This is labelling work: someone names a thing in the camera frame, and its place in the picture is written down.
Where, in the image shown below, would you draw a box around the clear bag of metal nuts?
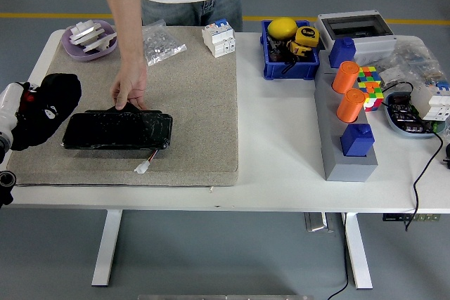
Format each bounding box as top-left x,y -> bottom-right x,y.
141,19 -> 188,67

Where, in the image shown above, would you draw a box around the clear bag of small parts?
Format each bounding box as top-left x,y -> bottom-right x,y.
378,38 -> 447,86

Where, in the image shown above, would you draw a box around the black glossy display panel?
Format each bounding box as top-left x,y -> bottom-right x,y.
61,105 -> 174,150

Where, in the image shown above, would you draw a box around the panel wire with white connector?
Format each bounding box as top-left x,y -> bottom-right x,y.
134,148 -> 159,174

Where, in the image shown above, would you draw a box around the dark brown tool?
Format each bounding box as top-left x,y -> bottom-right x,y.
269,36 -> 293,64

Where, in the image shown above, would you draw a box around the white circuit breaker, blue switch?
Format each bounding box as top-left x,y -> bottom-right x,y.
201,18 -> 236,58

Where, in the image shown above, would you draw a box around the black power cord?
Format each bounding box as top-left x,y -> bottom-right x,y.
382,81 -> 444,233

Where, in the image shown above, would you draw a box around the grey distribution box, clear lid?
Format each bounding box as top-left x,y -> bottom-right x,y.
314,10 -> 398,64

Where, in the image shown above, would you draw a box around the multicolour puzzle cube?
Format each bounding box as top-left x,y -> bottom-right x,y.
357,66 -> 383,85
361,81 -> 385,113

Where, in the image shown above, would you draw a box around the black electronic modules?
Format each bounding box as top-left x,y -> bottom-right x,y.
388,93 -> 432,134

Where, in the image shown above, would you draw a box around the grey-brown mat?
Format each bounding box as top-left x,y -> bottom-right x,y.
6,25 -> 240,188

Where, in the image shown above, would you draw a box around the person's right hand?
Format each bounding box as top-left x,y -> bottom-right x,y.
110,56 -> 149,111

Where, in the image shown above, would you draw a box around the black desk control panel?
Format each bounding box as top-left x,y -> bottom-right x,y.
382,214 -> 440,223

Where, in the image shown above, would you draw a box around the white plastic rail piece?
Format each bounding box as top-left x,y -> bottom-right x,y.
70,21 -> 103,46
82,31 -> 117,53

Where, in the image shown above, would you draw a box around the black rag with red patch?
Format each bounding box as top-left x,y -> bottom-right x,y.
12,73 -> 82,152

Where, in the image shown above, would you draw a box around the long grey slotted base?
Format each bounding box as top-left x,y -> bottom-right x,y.
314,50 -> 380,183

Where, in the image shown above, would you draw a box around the orange cylinder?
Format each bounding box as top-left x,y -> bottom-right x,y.
332,60 -> 361,94
336,88 -> 367,124

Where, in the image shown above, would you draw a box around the blue block with knob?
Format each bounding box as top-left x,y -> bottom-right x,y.
340,123 -> 375,158
328,37 -> 357,69

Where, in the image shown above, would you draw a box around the purple plastic bowl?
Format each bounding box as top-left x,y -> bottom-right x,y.
60,20 -> 118,62

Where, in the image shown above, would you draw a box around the blue plastic bin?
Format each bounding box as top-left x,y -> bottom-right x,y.
260,20 -> 321,81

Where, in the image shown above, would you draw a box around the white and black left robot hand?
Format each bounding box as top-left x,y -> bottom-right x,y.
0,81 -> 40,136

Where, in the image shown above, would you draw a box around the metal floor box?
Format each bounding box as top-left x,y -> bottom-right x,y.
304,211 -> 335,233

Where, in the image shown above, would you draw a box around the yellow and black tape measure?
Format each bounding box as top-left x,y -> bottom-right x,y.
286,40 -> 312,60

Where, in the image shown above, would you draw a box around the white circuit breaker bank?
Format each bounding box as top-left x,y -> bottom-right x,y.
410,80 -> 450,122

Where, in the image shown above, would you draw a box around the black floor cable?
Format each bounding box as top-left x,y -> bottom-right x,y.
326,212 -> 349,300

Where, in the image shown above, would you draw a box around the blue-grey bowl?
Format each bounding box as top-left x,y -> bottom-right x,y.
384,91 -> 446,138

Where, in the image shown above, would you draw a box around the white table leg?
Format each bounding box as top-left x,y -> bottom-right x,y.
91,209 -> 123,287
341,212 -> 373,289

